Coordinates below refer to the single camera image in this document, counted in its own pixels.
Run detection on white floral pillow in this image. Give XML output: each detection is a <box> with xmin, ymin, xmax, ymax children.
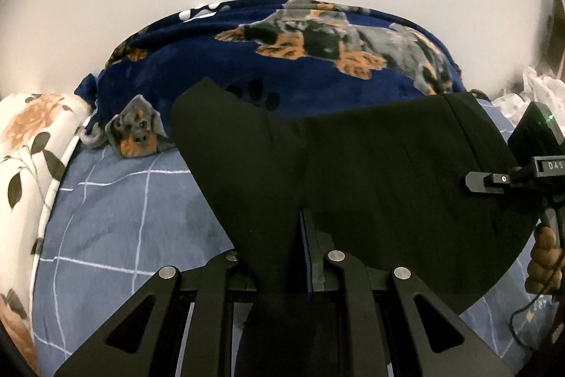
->
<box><xmin>0</xmin><ymin>92</ymin><xmax>95</xmax><ymax>375</ymax></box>

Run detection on black cable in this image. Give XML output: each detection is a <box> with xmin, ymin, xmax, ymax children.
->
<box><xmin>507</xmin><ymin>253</ymin><xmax>565</xmax><ymax>349</ymax></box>

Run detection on white crumpled cloth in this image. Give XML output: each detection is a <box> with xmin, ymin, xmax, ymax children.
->
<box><xmin>492</xmin><ymin>65</ymin><xmax>565</xmax><ymax>139</ymax></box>

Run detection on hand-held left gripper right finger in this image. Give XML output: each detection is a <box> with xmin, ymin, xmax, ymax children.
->
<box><xmin>300</xmin><ymin>208</ymin><xmax>517</xmax><ymax>377</ymax></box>

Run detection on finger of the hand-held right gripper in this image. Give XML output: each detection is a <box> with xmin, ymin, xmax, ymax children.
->
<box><xmin>465</xmin><ymin>170</ymin><xmax>515</xmax><ymax>194</ymax></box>

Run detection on navy dog-print blanket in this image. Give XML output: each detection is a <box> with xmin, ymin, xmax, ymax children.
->
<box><xmin>73</xmin><ymin>0</ymin><xmax>490</xmax><ymax>159</ymax></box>

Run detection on person's right hand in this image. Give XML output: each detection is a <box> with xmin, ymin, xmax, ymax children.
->
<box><xmin>525</xmin><ymin>224</ymin><xmax>565</xmax><ymax>294</ymax></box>

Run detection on blue grid-line bed sheet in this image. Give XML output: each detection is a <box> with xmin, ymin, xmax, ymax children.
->
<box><xmin>33</xmin><ymin>94</ymin><xmax>557</xmax><ymax>377</ymax></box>

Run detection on black pants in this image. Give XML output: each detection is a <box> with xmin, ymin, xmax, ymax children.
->
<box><xmin>170</xmin><ymin>77</ymin><xmax>550</xmax><ymax>377</ymax></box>

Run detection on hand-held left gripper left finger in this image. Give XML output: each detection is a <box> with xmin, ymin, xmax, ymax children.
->
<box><xmin>53</xmin><ymin>251</ymin><xmax>261</xmax><ymax>377</ymax></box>

